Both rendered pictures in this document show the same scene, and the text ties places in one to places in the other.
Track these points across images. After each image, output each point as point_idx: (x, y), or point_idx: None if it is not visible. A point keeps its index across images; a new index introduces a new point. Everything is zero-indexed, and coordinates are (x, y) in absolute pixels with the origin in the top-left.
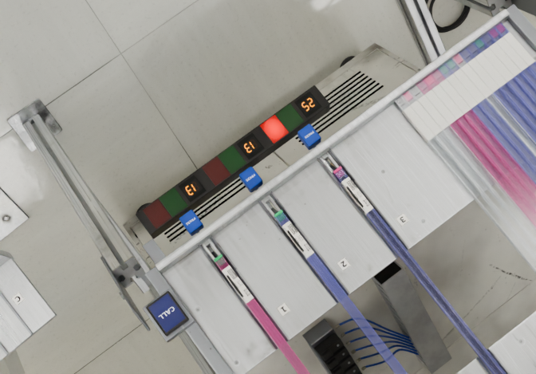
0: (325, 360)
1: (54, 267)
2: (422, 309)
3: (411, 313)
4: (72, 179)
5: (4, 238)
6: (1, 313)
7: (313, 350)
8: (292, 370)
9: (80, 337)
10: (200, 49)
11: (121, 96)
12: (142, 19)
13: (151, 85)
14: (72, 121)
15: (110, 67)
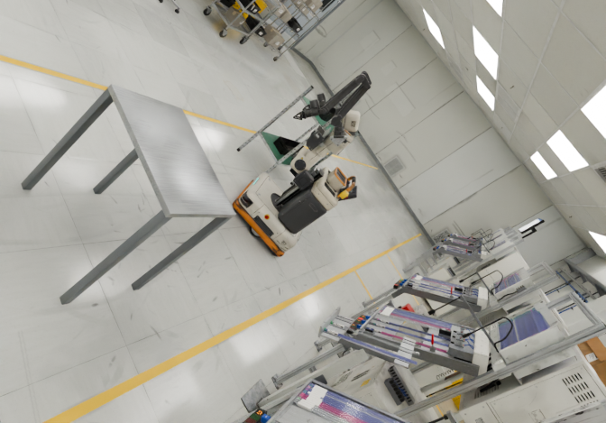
0: (393, 381)
1: None
2: (402, 379)
3: (401, 380)
4: (311, 359)
5: None
6: (344, 319)
7: (389, 382)
8: (386, 393)
9: None
10: (305, 371)
11: (292, 379)
12: (292, 358)
13: (298, 378)
14: (284, 383)
15: (289, 369)
